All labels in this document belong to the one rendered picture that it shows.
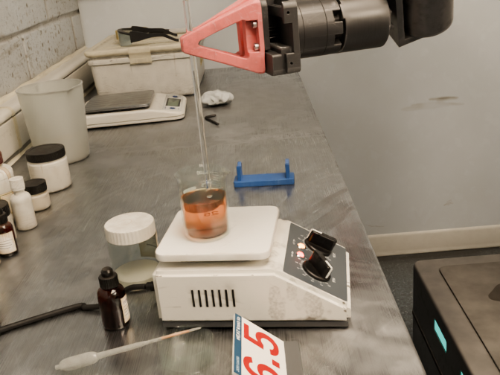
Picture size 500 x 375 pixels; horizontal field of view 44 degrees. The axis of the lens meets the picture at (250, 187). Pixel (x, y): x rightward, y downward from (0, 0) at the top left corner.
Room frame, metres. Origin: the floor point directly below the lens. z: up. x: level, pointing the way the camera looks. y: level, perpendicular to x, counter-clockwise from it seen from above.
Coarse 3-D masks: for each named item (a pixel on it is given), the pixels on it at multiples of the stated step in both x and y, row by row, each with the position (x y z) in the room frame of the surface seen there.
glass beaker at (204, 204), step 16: (192, 160) 0.63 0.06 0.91; (208, 160) 0.63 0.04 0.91; (176, 176) 0.61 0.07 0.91; (192, 176) 0.63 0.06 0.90; (224, 176) 0.59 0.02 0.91; (192, 192) 0.59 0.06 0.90; (208, 192) 0.59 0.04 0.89; (224, 192) 0.60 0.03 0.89; (192, 208) 0.59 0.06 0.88; (208, 208) 0.59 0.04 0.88; (224, 208) 0.59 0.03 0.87; (192, 224) 0.59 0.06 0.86; (208, 224) 0.58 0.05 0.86; (224, 224) 0.59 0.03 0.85; (192, 240) 0.59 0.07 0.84; (208, 240) 0.58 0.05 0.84
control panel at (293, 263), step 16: (288, 240) 0.62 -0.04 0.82; (304, 240) 0.63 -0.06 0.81; (288, 256) 0.58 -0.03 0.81; (304, 256) 0.60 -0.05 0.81; (336, 256) 0.63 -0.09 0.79; (288, 272) 0.55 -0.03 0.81; (304, 272) 0.56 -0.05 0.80; (336, 272) 0.59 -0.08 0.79; (320, 288) 0.55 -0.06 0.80; (336, 288) 0.56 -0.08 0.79
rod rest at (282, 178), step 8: (288, 160) 0.98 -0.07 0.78; (240, 168) 0.98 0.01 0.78; (288, 168) 0.96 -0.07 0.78; (240, 176) 0.97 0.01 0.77; (248, 176) 0.99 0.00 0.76; (256, 176) 0.98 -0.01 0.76; (264, 176) 0.98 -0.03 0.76; (272, 176) 0.98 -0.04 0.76; (280, 176) 0.97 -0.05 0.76; (288, 176) 0.96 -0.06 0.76; (240, 184) 0.97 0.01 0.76; (248, 184) 0.96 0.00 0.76; (256, 184) 0.96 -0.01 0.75; (264, 184) 0.96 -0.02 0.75; (272, 184) 0.96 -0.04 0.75; (280, 184) 0.96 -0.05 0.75; (288, 184) 0.96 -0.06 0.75
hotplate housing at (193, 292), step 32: (288, 224) 0.66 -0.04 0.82; (160, 288) 0.56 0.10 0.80; (192, 288) 0.56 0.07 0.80; (224, 288) 0.55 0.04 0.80; (256, 288) 0.55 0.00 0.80; (288, 288) 0.54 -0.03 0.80; (192, 320) 0.56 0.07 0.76; (224, 320) 0.55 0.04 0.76; (256, 320) 0.55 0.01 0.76; (288, 320) 0.55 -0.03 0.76; (320, 320) 0.54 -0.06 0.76
